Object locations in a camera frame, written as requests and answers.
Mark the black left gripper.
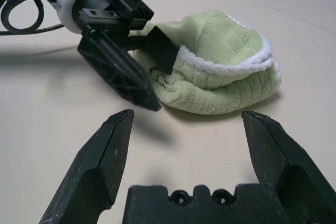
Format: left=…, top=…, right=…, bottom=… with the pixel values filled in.
left=77, top=0, right=182, bottom=112

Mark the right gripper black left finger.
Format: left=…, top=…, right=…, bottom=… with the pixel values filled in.
left=39, top=109, right=135, bottom=224

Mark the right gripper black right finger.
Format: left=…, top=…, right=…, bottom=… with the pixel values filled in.
left=241, top=110, right=336, bottom=224

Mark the green towel with white trim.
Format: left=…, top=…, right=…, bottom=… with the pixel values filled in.
left=132, top=10, right=283, bottom=116

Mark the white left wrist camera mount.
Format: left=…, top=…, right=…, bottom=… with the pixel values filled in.
left=56, top=0, right=132, bottom=34

